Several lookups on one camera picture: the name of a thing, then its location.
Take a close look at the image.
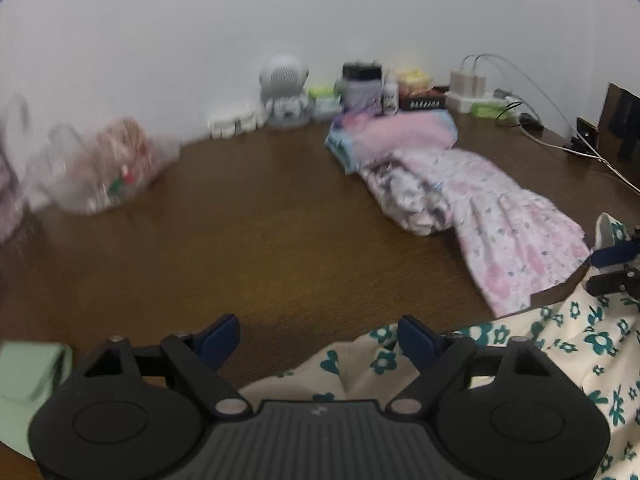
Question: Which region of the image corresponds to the dark red box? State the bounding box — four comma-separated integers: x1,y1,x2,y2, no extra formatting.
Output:
399,87,448,112

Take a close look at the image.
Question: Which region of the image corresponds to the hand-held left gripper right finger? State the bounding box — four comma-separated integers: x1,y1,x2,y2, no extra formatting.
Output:
388,314,555,418

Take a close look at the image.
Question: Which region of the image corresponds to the cream garment with green flowers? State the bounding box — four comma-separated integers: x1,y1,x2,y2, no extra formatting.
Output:
240,212,640,480

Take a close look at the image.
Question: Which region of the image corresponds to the small white spray bottle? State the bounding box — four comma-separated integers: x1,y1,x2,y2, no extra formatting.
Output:
381,71,400,115

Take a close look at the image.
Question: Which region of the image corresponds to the green packet on strip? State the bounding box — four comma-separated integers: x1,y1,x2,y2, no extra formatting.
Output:
472,102,518,121

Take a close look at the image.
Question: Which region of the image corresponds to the black cable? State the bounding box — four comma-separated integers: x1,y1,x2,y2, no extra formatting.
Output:
495,101,543,133

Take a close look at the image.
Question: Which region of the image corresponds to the light green container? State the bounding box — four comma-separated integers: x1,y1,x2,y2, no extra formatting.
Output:
307,85,343,120

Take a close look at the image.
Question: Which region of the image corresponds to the pink floral ruffled dress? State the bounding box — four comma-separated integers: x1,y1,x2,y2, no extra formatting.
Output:
356,147,593,318

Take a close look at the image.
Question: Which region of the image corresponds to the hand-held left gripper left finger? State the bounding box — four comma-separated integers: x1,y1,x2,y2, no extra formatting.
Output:
80,313,251,419

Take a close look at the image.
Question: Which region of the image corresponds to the black phone holder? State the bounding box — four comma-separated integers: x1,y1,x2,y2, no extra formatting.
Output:
564,117,601,158

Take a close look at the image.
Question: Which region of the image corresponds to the pink knitted vase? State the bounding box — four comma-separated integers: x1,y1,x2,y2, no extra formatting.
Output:
0,125,28,243

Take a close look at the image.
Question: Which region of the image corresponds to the jar with black lid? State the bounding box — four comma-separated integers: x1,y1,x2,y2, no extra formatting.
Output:
341,61,385,113

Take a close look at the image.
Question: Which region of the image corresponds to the clear plastic bag of snacks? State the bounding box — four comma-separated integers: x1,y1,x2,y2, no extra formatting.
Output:
27,117,182,216

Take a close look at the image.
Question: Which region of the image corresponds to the white charging cable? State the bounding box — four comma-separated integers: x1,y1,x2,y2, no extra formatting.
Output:
475,52,640,196

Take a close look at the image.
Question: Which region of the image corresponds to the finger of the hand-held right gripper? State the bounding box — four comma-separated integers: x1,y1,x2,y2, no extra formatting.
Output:
586,265,640,301
590,227,640,267

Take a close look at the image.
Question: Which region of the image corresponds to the pink garment with blue trim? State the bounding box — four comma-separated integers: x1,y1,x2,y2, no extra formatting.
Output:
325,110,458,175

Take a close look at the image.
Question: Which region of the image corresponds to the white power strip with chargers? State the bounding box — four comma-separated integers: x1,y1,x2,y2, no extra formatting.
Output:
460,54,538,131

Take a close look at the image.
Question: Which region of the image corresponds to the brown wooden board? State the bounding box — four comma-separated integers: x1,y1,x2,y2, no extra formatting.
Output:
597,81,640,163

